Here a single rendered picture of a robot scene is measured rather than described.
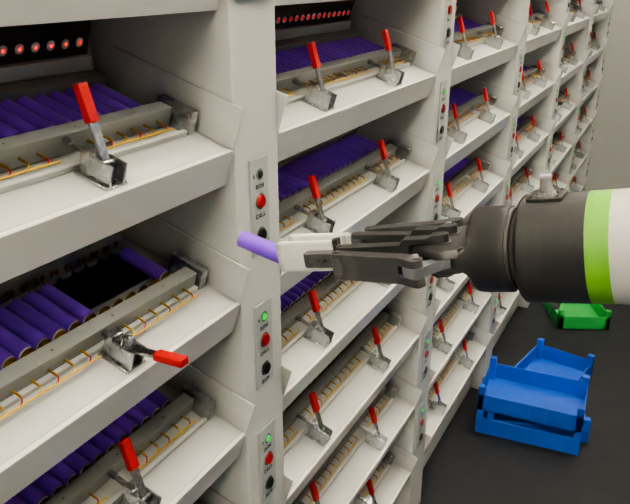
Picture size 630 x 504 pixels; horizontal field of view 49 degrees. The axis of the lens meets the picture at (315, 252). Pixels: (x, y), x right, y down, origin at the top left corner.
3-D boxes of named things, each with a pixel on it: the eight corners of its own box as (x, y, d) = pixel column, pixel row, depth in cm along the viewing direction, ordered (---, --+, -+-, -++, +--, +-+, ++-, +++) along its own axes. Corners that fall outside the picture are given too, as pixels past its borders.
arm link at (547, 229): (589, 332, 54) (604, 288, 62) (578, 186, 51) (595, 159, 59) (511, 329, 57) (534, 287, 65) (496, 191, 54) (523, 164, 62)
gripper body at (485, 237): (527, 193, 62) (429, 198, 67) (504, 220, 55) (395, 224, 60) (535, 272, 64) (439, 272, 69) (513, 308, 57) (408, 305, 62)
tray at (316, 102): (428, 96, 138) (454, 27, 131) (268, 166, 88) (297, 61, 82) (340, 58, 144) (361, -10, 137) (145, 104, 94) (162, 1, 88)
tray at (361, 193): (422, 189, 145) (447, 128, 138) (272, 302, 95) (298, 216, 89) (339, 149, 151) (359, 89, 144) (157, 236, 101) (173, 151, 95)
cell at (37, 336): (4, 317, 72) (50, 348, 70) (-11, 324, 70) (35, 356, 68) (5, 303, 71) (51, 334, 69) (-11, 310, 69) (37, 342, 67)
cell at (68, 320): (36, 301, 75) (80, 331, 73) (22, 308, 73) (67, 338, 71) (37, 288, 74) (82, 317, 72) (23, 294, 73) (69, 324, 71)
